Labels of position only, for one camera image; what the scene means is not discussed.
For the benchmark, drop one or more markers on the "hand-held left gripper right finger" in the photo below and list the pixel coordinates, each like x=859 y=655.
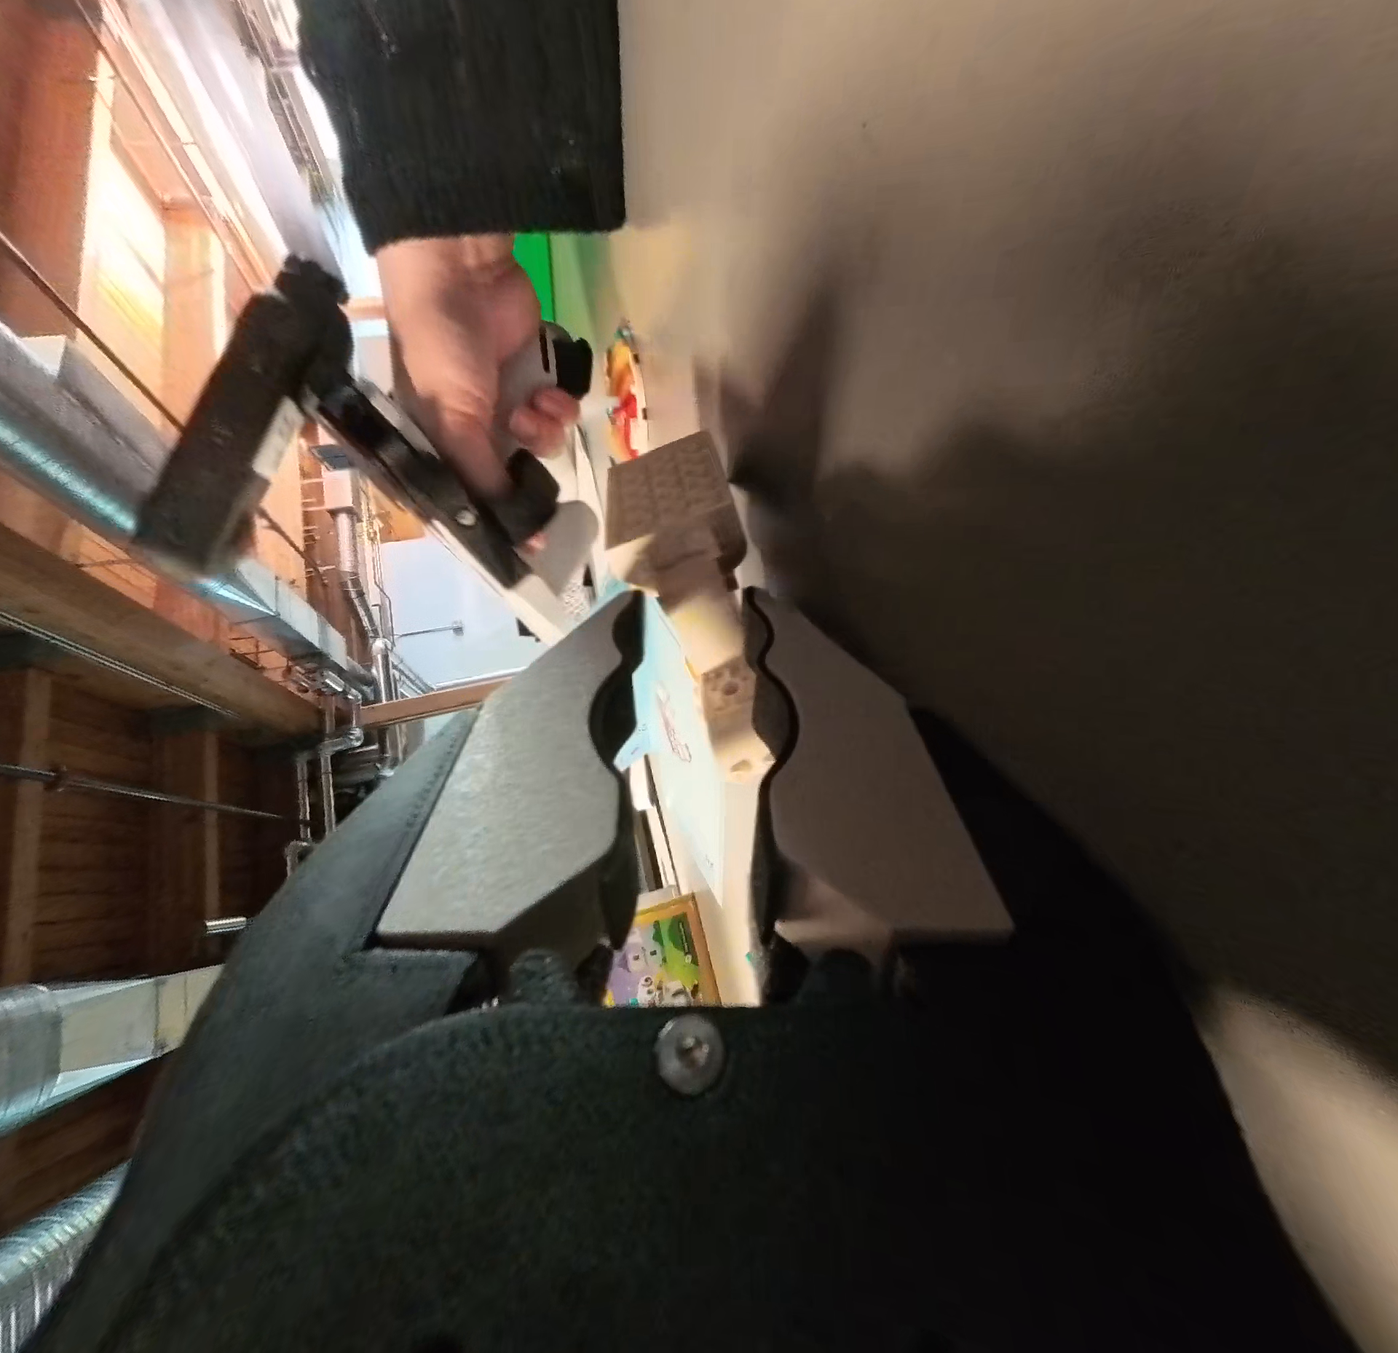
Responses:
x=873 y=818

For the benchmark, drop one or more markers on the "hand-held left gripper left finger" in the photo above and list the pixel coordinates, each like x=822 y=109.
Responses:
x=514 y=807

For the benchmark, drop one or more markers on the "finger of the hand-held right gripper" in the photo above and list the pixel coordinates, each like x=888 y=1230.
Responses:
x=567 y=556

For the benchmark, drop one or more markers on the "white lego assembly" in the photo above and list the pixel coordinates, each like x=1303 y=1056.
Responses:
x=699 y=544

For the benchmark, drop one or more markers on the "person's right forearm black sleeve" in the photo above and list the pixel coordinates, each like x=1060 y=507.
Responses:
x=469 y=85

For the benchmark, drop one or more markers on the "pile of colourful lego pieces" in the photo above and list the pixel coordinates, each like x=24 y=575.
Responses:
x=625 y=391

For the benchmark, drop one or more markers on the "colourful lego box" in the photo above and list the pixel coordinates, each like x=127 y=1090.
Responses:
x=665 y=953

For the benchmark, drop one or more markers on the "person's right hand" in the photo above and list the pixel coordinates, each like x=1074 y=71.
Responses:
x=459 y=336

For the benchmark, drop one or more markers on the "pale blue instruction booklet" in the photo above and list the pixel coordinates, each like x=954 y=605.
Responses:
x=688 y=796

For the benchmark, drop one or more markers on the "green plastic bin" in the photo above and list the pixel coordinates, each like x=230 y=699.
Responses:
x=533 y=277

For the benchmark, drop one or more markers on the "smooth silver air duct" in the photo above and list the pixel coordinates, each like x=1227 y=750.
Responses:
x=66 y=469

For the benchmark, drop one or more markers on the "rectangular metal duct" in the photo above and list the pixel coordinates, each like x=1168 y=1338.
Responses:
x=98 y=1031

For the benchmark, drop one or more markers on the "corrugated silver air duct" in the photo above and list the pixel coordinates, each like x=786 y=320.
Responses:
x=55 y=1255

